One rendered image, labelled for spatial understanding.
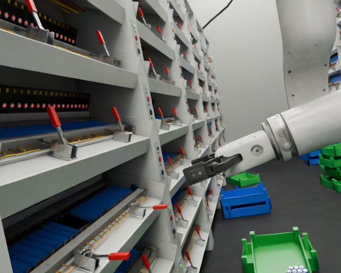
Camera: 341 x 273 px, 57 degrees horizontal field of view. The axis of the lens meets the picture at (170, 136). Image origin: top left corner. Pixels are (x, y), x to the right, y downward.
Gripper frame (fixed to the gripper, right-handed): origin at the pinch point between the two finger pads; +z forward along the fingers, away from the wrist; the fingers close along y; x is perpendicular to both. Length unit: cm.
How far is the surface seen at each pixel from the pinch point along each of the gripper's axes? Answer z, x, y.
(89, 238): 22.7, -4.1, -6.3
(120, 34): 11, 42, 30
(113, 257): 15.5, -7.0, -12.9
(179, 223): 26, -25, 57
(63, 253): 22.8, -3.3, -14.5
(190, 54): 6, 58, 170
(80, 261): 21.2, -5.8, -13.3
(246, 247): 10, -55, 90
